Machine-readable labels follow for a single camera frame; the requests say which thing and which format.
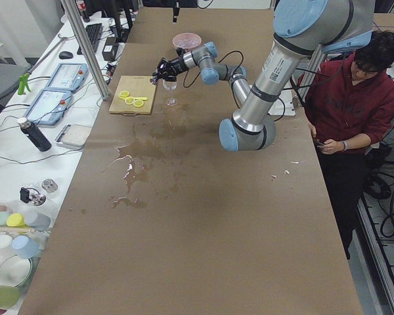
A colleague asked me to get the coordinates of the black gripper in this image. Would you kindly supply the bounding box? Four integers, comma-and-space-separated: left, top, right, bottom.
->
150, 57, 184, 85

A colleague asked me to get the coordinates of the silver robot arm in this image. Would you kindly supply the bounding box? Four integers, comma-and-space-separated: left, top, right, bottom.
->
150, 42, 250, 108
219, 0, 375, 152

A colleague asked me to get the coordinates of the clear wine glass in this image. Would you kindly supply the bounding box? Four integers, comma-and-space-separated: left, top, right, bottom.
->
162, 76, 178, 106

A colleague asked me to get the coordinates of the pink bowl of ice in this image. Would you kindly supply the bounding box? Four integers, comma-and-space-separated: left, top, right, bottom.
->
172, 32, 202, 50

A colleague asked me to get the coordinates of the bamboo cutting board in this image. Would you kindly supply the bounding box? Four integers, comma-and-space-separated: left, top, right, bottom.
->
108, 75, 156, 115

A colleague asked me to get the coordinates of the middle lemon slice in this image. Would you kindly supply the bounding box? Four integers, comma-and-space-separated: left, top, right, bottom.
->
124, 97, 135, 105

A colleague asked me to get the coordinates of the far lemon slice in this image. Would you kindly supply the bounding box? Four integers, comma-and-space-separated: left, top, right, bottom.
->
118, 91, 130, 99

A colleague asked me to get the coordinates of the black keyboard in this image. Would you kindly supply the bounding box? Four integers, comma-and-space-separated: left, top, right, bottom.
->
85, 23, 102, 52

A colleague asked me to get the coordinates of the upper teach pendant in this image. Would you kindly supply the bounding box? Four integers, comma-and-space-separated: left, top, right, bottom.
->
46, 62, 89, 92

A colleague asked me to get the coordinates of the teach pendant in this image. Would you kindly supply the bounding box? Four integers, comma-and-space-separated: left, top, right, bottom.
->
24, 89, 72, 127
46, 62, 89, 92

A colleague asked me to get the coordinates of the black computer mouse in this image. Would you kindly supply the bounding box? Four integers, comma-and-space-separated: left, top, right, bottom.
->
58, 51, 74, 60

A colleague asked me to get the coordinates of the white digital scale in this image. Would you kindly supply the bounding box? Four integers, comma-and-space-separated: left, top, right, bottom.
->
55, 124, 92, 149

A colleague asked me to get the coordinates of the lower teach pendant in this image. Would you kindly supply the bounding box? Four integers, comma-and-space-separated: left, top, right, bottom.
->
24, 89, 72, 127

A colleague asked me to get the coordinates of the green clamp stand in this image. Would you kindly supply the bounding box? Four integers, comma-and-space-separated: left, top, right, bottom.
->
17, 72, 31, 95

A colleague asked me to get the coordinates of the black water bottle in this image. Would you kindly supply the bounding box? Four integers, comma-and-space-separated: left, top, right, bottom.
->
17, 117, 52, 152

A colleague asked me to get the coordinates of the small steel weight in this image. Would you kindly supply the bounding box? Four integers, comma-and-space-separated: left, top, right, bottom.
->
41, 178, 58, 194

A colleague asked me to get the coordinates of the black clip gadget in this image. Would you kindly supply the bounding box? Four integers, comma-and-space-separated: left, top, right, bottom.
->
20, 187, 31, 203

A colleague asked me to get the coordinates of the yellow cup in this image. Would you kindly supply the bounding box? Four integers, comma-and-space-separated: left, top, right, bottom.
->
6, 213, 26, 228

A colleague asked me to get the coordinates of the person in red hoodie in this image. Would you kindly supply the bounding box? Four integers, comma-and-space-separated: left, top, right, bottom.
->
304, 30, 394, 251

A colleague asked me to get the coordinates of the mint green cup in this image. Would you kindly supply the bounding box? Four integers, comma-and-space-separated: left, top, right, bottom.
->
0, 211, 11, 227

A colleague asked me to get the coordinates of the blue-grey cup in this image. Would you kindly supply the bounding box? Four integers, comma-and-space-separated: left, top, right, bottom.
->
11, 235, 40, 259

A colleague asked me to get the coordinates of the green bowl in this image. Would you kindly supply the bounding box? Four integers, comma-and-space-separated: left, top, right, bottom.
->
0, 285, 21, 309

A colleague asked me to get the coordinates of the lemon slice near handle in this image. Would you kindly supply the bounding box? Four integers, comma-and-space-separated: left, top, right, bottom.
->
133, 100, 144, 108

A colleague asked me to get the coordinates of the aluminium frame post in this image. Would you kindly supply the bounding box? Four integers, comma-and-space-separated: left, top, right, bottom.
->
61, 0, 110, 100

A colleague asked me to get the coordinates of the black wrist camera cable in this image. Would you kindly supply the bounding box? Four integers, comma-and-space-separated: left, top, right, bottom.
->
183, 50, 244, 89

